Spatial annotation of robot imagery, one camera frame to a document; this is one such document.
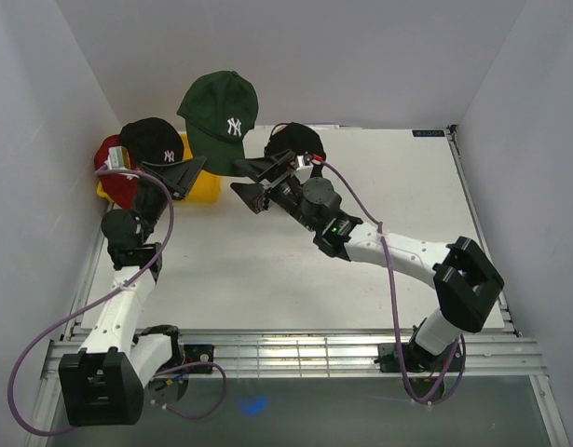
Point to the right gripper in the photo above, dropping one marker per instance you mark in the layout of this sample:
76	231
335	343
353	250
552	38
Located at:
259	197

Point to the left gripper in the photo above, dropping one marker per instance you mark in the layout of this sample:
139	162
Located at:
179	177

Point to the black NY cap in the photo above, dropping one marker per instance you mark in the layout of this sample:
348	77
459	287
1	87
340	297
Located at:
152	140

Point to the black cap gold logo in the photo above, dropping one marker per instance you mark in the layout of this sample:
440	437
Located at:
296	137

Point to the dark green NY cap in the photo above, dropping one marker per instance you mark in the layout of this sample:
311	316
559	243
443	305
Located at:
219	109

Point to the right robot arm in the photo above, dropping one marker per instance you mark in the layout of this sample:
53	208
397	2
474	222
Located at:
466	283

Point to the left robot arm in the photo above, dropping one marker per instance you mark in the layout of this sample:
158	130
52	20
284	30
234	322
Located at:
103	382

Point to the yellow plastic tray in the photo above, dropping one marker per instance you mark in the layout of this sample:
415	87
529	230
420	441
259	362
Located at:
206	189

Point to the red LA cap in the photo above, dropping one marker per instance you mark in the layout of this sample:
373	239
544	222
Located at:
116	188

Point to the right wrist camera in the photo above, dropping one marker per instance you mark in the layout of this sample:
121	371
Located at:
307	166

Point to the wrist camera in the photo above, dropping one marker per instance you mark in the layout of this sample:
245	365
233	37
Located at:
118	158
307	166

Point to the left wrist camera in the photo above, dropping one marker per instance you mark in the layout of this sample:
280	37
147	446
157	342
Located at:
118	158

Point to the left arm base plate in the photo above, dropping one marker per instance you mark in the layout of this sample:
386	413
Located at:
190	353

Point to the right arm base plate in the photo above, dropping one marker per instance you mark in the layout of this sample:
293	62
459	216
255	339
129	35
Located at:
398	358

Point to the aluminium rail frame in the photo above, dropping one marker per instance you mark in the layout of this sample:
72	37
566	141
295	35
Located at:
324	354

